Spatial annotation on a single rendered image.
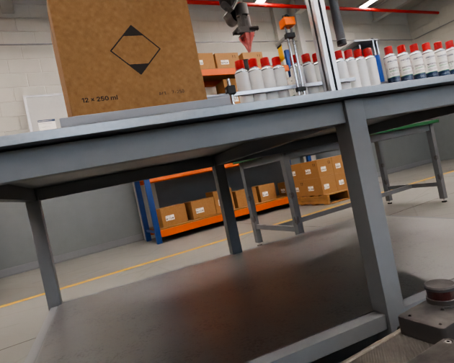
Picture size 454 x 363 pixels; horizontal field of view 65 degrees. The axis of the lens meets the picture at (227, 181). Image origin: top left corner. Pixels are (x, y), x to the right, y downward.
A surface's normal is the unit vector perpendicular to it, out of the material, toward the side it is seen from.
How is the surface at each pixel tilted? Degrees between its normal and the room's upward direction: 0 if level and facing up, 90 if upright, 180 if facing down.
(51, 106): 90
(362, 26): 90
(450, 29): 90
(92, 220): 90
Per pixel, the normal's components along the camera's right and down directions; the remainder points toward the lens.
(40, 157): 0.33, -0.06
